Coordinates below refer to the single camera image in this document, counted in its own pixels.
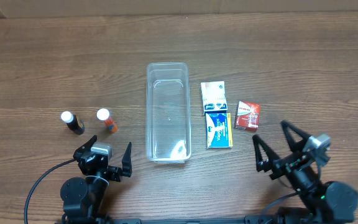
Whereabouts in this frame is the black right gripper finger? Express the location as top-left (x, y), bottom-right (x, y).
top-left (280, 121), bottom-right (311, 152)
top-left (252, 134), bottom-right (281, 173)

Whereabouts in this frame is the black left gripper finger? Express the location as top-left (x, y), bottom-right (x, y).
top-left (122, 142), bottom-right (132, 177)
top-left (73, 135), bottom-right (97, 161)

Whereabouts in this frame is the black bottle white cap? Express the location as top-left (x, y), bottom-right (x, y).
top-left (60, 111), bottom-right (85, 135)

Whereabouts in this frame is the red medicine box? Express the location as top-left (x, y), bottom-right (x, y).
top-left (234, 101), bottom-right (260, 132)

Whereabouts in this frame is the blue yellow Vicks VapoDrops box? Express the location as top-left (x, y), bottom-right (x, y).
top-left (205, 113), bottom-right (233, 149)

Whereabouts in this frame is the white blue Hansaplast box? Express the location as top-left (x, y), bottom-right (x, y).
top-left (200, 81), bottom-right (227, 115)

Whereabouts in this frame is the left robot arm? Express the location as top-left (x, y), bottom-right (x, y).
top-left (60, 135), bottom-right (132, 223)

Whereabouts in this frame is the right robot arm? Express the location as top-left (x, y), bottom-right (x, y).
top-left (252, 121), bottom-right (358, 223)

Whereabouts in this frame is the clear plastic container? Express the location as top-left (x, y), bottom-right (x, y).
top-left (146, 62), bottom-right (191, 163)

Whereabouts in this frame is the orange bottle white cap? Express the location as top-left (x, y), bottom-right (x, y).
top-left (96, 108), bottom-right (118, 133)

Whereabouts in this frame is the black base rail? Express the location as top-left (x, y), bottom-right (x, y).
top-left (54, 214), bottom-right (291, 224)

